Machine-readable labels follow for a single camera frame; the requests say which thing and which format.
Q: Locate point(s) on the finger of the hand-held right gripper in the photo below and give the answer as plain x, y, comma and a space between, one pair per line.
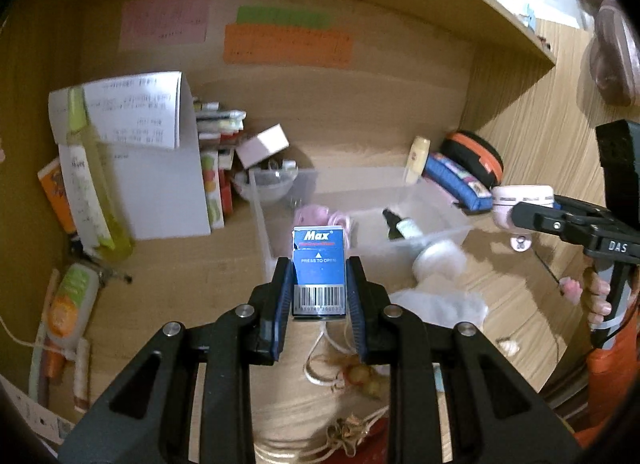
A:
542, 221
580, 205

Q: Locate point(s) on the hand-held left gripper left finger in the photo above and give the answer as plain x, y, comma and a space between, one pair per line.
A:
282, 304

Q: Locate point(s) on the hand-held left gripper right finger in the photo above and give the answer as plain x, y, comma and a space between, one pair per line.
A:
356, 304

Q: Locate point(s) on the blue staple box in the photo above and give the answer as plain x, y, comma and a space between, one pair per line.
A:
320, 264

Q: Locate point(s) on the clear plastic storage box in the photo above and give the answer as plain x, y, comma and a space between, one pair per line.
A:
365, 229

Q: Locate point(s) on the white round jar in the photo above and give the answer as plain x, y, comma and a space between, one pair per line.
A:
440, 259

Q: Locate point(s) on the wooden desktop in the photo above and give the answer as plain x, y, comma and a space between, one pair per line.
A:
200, 284

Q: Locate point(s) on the person's right hand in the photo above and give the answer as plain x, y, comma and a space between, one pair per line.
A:
599, 301

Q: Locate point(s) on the dark dropper bottle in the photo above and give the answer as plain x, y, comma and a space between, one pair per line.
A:
406, 227

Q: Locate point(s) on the black orange zip case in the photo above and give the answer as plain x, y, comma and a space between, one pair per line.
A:
480, 153

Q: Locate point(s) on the white tissue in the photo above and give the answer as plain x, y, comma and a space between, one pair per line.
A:
450, 306

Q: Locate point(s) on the blue patchwork pouch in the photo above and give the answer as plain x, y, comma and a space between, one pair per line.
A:
455, 178

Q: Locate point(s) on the glass bowl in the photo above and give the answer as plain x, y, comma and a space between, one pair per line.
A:
262, 186

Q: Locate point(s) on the brown plush object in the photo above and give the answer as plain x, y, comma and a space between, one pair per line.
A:
612, 53

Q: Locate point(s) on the small seashell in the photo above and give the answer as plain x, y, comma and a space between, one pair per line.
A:
510, 347

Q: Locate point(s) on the fruit print box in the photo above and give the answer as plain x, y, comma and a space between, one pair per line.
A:
212, 194

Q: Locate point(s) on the cream tube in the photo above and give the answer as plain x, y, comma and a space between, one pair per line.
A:
417, 158

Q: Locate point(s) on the small white box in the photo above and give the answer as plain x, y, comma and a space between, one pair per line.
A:
265, 143

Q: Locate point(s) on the orange clothing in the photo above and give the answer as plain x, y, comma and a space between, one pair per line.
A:
615, 384

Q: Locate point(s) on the stack of booklets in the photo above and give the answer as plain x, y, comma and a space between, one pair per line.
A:
220, 123

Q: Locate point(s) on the wooden shelf board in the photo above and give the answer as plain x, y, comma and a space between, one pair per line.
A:
500, 8

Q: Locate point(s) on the yellow-green bottle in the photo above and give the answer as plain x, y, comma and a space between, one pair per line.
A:
95, 204

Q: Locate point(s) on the orange green tube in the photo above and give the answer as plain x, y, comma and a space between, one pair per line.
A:
70, 304

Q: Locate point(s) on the slim white tube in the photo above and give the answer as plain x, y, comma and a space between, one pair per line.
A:
81, 374

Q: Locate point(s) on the orange box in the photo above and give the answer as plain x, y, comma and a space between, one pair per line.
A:
55, 189

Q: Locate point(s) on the orange sticky note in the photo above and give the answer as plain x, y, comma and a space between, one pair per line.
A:
287, 46

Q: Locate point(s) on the white printed paper strip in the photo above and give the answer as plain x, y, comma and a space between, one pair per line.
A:
35, 414

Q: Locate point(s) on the green sticky note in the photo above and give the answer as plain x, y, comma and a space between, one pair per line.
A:
282, 17

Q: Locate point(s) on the pink sticky note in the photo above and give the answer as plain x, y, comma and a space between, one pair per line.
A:
162, 18

